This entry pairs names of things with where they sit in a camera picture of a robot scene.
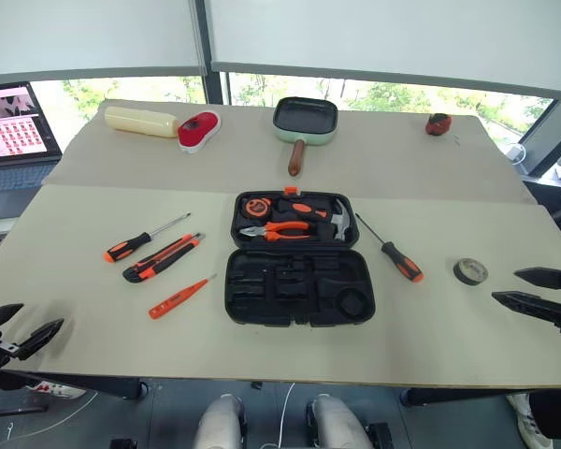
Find open laptop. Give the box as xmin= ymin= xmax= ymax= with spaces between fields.
xmin=0 ymin=81 xmax=63 ymax=194

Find black electrical tape roll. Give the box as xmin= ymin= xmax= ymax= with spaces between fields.
xmin=452 ymin=256 xmax=489 ymax=287

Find white floor cable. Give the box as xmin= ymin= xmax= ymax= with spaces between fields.
xmin=264 ymin=382 xmax=296 ymax=449

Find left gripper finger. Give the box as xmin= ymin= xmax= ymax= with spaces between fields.
xmin=0 ymin=303 xmax=25 ymax=331
xmin=17 ymin=318 xmax=65 ymax=362

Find claw hammer orange black handle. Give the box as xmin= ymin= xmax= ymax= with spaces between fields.
xmin=279 ymin=197 xmax=354 ymax=243

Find black tool case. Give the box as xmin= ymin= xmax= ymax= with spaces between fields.
xmin=223 ymin=186 xmax=377 ymax=328

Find orange tester pen screwdriver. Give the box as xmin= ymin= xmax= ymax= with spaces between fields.
xmin=148 ymin=272 xmax=218 ymax=321

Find dark window frame post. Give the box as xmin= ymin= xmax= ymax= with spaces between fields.
xmin=187 ymin=0 xmax=231 ymax=107

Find black shaft screwdriver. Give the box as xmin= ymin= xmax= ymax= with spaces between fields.
xmin=354 ymin=212 xmax=425 ymax=283

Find white roller blind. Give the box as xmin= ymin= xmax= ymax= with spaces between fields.
xmin=205 ymin=0 xmax=561 ymax=102
xmin=0 ymin=0 xmax=204 ymax=86

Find cream cylindrical roll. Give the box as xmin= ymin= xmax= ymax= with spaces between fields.
xmin=104 ymin=106 xmax=181 ymax=139

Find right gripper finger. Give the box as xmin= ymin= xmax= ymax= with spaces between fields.
xmin=491 ymin=290 xmax=561 ymax=325
xmin=513 ymin=267 xmax=561 ymax=291

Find silver shaft screwdriver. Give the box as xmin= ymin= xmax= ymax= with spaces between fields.
xmin=104 ymin=211 xmax=192 ymax=265

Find orange black tape measure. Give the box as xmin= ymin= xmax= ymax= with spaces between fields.
xmin=240 ymin=196 xmax=274 ymax=221

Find black orange utility knife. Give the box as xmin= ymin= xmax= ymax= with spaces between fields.
xmin=122 ymin=231 xmax=207 ymax=285

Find green square frying pan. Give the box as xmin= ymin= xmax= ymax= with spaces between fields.
xmin=272 ymin=95 xmax=339 ymax=178

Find dark monitor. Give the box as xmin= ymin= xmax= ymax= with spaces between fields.
xmin=517 ymin=99 xmax=561 ymax=178

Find red white oval object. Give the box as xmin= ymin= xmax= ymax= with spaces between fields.
xmin=176 ymin=109 xmax=223 ymax=155

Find red strawberry shaped object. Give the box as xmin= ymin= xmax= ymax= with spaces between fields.
xmin=424 ymin=111 xmax=453 ymax=138

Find orange handled pliers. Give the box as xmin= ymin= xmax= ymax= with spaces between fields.
xmin=238 ymin=220 xmax=312 ymax=244

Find white sneaker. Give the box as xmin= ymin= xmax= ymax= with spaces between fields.
xmin=505 ymin=392 xmax=555 ymax=445

